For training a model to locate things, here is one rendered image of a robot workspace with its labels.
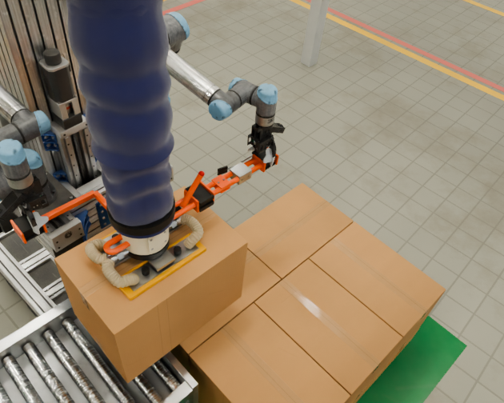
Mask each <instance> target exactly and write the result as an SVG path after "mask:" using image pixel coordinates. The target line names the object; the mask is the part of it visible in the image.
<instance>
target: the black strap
mask: <svg viewBox="0 0 504 403"><path fill-rule="evenodd" d="M106 210H107V213H108V218H109V220H110V223H111V225H112V226H113V227H114V228H115V229H117V230H118V231H120V232H122V233H124V234H128V235H132V236H146V235H151V234H153V233H157V232H159V231H161V230H163V229H164V228H166V227H167V226H168V225H169V224H170V223H171V222H172V220H173V218H174V215H175V199H174V203H173V207H172V209H171V211H170V212H169V213H168V214H166V215H165V216H164V217H163V218H161V219H159V220H157V221H154V222H151V223H150V224H147V225H137V226H128V225H123V224H122V223H119V222H117V221H115V220H114V219H113V217H112V216H111V214H110V211H109V210H108V207H107V204H106Z"/></svg>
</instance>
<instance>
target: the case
mask: <svg viewBox="0 0 504 403"><path fill-rule="evenodd" d="M185 214H188V215H191V217H194V218H195V219H197V220H198V221H199V223H200V225H201V226H202V228H203V231H204V233H203V235H202V237H201V240H199V241H200V242H201V243H202V244H203V245H204V246H205V247H206V252H204V253H202V254H201V255H199V256H198V257H196V258H195V259H194V260H192V261H190V262H189V263H187V264H186V265H184V266H183V267H182V268H180V269H178V270H177V271H175V272H174V273H172V274H171V275H170V276H168V277H166V278H165V279H163V280H162V281H160V282H159V283H158V284H156V285H154V286H153V287H151V288H150V289H148V290H147V291H146V292H144V293H142V294H141V295H139V296H138V297H136V298H135V299H133V300H132V301H130V300H129V299H128V298H127V296H126V295H125V294H124V293H123V292H122V291H121V290H120V289H119V288H117V287H116V286H113V284H110V282H109V281H108V280H107V278H106V277H105V276H104V274H103V272H102V267H101V266H100V265H99V264H96V263H94V262H93V261H91V260H90V259H89V258H88V256H87V255H86V253H85V247H86V245H87V244H88V243H89V242H90V241H93V240H96V239H101V238H103V237H105V236H106V235H108V234H110V233H112V232H114V231H115V229H114V227H113V226H111V227H110V228H109V229H106V230H104V231H103V232H101V233H99V234H97V235H96V236H94V237H92V238H90V239H89V240H87V241H84V242H83V243H82V244H80V245H77V246H76V247H74V248H73V249H70V250H69V251H67V252H65V253H63V254H62V255H60V256H58V257H56V258H55V259H54V261H55V264H56V266H57V268H58V272H59V274H60V276H61V279H62V282H63V285H64V286H65V289H66V292H67V295H68V298H69V299H70V303H71V305H72V308H73V310H74V314H75V315H76V316H77V318H78V319H79V321H80V322H81V323H82V324H83V325H84V327H85V328H86V330H87V331H88V332H89V334H90V335H91V336H92V338H93V339H94V340H95V341H96V342H97V344H98V345H99V347H100V348H101V349H102V351H103V352H104V354H105V355H106V356H107V357H108V358H109V360H110V361H111V363H112V364H113V365H114V367H115V368H116V369H117V371H119V373H120V374H121V375H122V377H123V378H124V380H125V381H126V383H129V382H130V381H132V380H133V379H135V378H136V377H137V376H138V375H139V374H140V373H142V372H143V371H145V370H146V369H148V368H149V367H150V366H152V364H153V363H155V362H156V361H158V360H159V359H160V358H162V357H163V356H164V355H166V354H167V353H169V352H170V351H171V350H172V349H173V348H175V347H176V346H177V345H179V344H180V343H181V342H183V341H184V340H186V339H187V338H188V337H189V336H190V335H191V334H193V333H194V332H196V331H197V330H198V329H200V328H201V327H202V326H204V325H205V324H206V323H207V322H208V321H210V320H211V319H213V318H214V317H215V316H217V315H218V314H219V313H221V312H222V311H223V310H224V309H225V308H227V307H228V306H229V305H231V304H232V303H234V302H235V301H237V300H238V299H239V298H240V297H241V296H242V285H243V278H244V271H245V264H246V251H247V245H248V242H247V241H246V240H245V239H244V238H243V237H242V236H240V235H239V234H238V233H237V232H236V231H235V230H234V229H232V228H231V227H230V226H229V225H228V224H227V223H226V222H224V221H223V220H222V219H221V218H220V217H219V216H218V215H217V214H216V213H215V212H214V211H213V210H212V209H210V208H207V209H205V210H203V211H202V212H198V213H197V212H196V211H195V210H194V209H191V210H190V211H188V212H186V213H185ZM192 232H193V231H192V230H191V228H190V227H189V226H188V225H184V226H183V227H181V228H179V229H177V230H176V231H174V232H173V233H171V234H169V236H170V244H169V246H170V245H172V244H174V243H175V242H176V241H178V240H180V239H181V238H183V237H185V236H186V235H187V234H189V233H192ZM143 262H144V261H139V260H136V259H133V258H130V259H128V260H127V261H125V262H123V263H122V264H121V265H118V266H117V267H115V270H116V271H117V272H118V274H120V276H122V275H123V274H125V273H127V272H129V271H130V270H132V269H133V268H135V267H136V266H138V265H140V264H142V263H143Z"/></svg>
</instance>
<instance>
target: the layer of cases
mask: <svg viewBox="0 0 504 403"><path fill-rule="evenodd" d="M234 230H235V231H236V232H237V233H238V234H239V235H240V236H242V237H243V238H244V239H245V240H246V241H247V242H248V245H247V251H246V264H245V271H244V278H243V285H242V296H241V297H240V298H239V299H238V300H237V301H235V302H234V303H232V304H231V305H229V306H228V307H227V308H225V309H224V310H223V311H222V312H221V313H219V314H218V315H217V316H215V317H214V318H213V319H211V320H210V321H208V322H207V323H206V324H205V325H204V326H202V327H201V328H200V329H198V330H197V331H196V332H194V333H193V334H191V335H190V336H189V337H188V338H187V339H186V340H184V341H183V342H181V343H180V344H179V345H177V346H176V347H175V348H173V349H172V350H171V353H172V354H173V355H174V356H175V357H176V358H177V360H178V361H179V362H180V363H181V364H182V366H183V367H184V368H185V369H186V370H187V371H188V373H189V374H190V375H191V376H192V377H193V379H195V380H196V382H197V383H198V400H199V401H200V402H201V403H353V402H354V401H355V400H356V399H357V398H358V396H359V395H360V394H361V393H362V392H363V391H364V389H365V388H366V387H367V386H368V385H369V384H370V383H371V382H372V380H373V379H375V378H376V376H377V375H378V374H379V373H380V372H381V371H382V369H383V368H384V367H385V366H386V365H387V364H388V363H389V361H390V360H391V359H392V358H393V357H394V355H395V354H396V353H397V352H398V351H399V350H400V349H401V348H402V347H403V346H404V345H405V344H406V343H407V341H408V340H409V339H410V338H411V337H412V336H413V334H414V333H415V332H416V331H417V330H418V329H419V327H420V326H421V325H422V323H423V322H424V321H425V319H426V318H427V316H428V315H429V313H430V312H431V310H432V309H433V308H434V306H435V305H436V304H437V302H438V300H439V299H440V297H441V296H442V295H443V294H444V292H445V291H446V289H445V288H443V287H442V286H441V285H439V284H438V283H437V282H436V281H434V280H433V279H432V278H430V277H429V276H427V275H426V274H425V273H423V272H422V271H421V270H420V269H418V268H417V267H415V266H414V265H412V264H411V263H410V262H408V261H407V260H406V259H405V258H404V257H402V256H401V255H399V254H398V253H396V252H395V251H393V250H392V249H391V248H390V247H389V246H387V245H386V244H384V243H383V242H382V241H380V240H379V239H377V238H376V237H375V236H374V235H372V234H371V233H369V232H368V231H367V230H365V229H364V228H362V227H361V226H360V225H359V224H358V223H356V222H355V221H354V222H353V220H352V219H350V218H349V217H347V216H346V215H345V214H344V213H343V212H341V211H340V210H339V209H337V208H336V207H334V206H333V205H331V204H330V203H329V202H328V201H326V200H325V199H324V198H322V197H321V196H319V195H318V194H316V193H315V192H314V191H313V190H312V189H310V188H309V187H308V186H306V185H305V184H303V183H301V184H300V185H299V186H297V187H295V188H294V189H292V190H291V191H290V192H288V193H287V194H285V195H283V196H282V197H280V198H279V199H278V200H276V201H274V202H273V203H271V204H270V205H268V206H267V207H266V208H265V209H263V210H261V211H260V212H258V213H256V214H255V215H254V216H253V217H251V218H249V219H248V220H246V221H244V222H243V223H242V224H241V225H239V226H237V227H236V228H234Z"/></svg>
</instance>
